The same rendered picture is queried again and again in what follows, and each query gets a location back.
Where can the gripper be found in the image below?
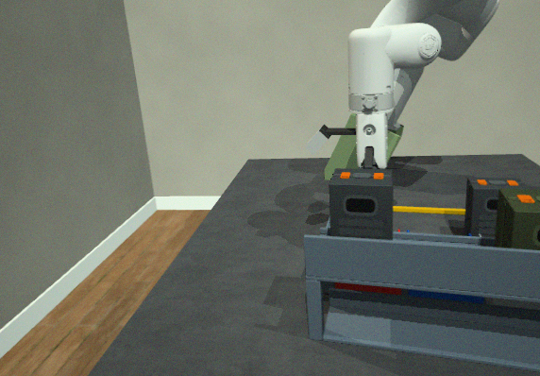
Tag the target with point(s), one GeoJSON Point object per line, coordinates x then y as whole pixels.
{"type": "Point", "coordinates": [371, 132]}

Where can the red bin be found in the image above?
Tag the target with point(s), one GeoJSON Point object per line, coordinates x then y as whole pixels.
{"type": "Point", "coordinates": [368, 288]}

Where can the grey open bin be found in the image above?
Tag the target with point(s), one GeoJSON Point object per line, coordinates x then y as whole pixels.
{"type": "Point", "coordinates": [514, 303]}

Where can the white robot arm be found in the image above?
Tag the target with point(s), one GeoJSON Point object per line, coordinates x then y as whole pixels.
{"type": "Point", "coordinates": [386, 60]}

